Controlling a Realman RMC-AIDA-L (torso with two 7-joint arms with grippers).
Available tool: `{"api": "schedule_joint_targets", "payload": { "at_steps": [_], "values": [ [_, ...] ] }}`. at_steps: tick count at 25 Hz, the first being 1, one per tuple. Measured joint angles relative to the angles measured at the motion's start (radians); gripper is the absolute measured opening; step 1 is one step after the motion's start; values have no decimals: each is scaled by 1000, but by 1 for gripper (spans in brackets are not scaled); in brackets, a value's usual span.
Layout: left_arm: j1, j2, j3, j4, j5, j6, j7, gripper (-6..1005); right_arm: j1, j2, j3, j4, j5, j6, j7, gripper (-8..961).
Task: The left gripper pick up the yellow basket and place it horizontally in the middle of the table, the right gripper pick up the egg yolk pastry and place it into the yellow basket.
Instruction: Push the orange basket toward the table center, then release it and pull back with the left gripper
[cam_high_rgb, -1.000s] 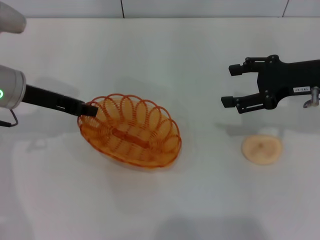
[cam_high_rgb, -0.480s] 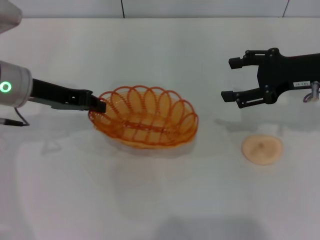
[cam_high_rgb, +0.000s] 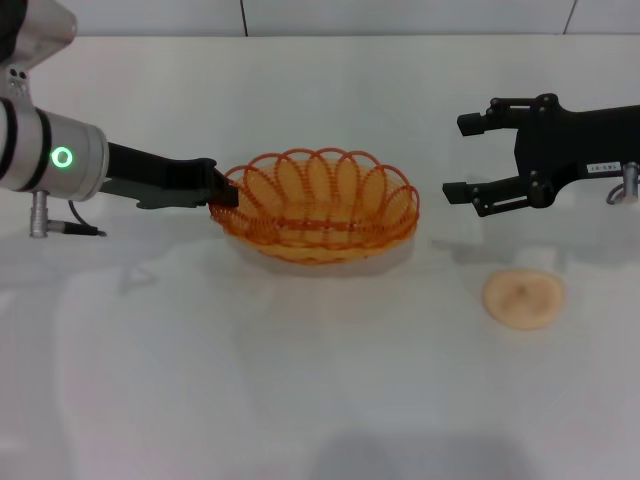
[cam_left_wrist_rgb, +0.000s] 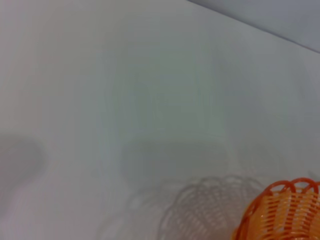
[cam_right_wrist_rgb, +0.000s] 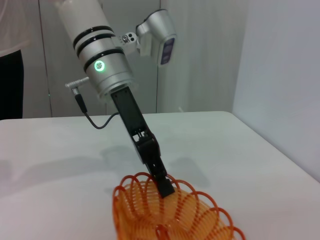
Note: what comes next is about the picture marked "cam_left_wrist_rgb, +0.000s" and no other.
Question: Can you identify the orange wire basket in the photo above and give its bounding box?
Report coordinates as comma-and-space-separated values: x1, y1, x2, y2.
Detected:
230, 177, 320, 240

